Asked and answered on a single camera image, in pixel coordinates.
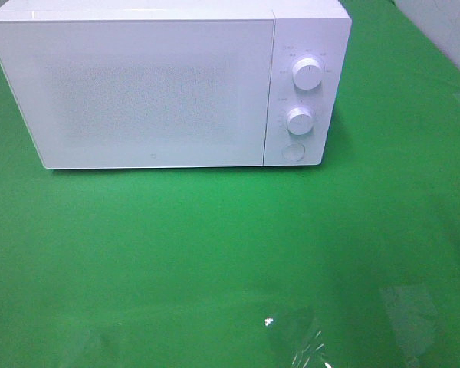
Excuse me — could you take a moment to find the round white door button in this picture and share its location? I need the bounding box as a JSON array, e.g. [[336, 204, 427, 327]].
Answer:
[[282, 143, 306, 162]]

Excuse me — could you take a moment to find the white microwave knob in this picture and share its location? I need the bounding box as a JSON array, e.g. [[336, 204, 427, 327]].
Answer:
[[287, 107, 314, 136], [292, 56, 324, 90]]

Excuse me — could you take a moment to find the white microwave door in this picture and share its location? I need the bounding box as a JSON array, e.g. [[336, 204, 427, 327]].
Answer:
[[0, 19, 274, 169]]

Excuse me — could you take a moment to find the green table mat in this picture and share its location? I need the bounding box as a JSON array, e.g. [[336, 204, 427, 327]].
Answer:
[[0, 1, 460, 367]]

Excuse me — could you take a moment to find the white microwave oven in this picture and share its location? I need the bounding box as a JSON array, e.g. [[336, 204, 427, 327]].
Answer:
[[0, 1, 352, 166]]

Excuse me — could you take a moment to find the clear tape patch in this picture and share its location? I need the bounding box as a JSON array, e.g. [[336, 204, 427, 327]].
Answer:
[[255, 304, 325, 367]]

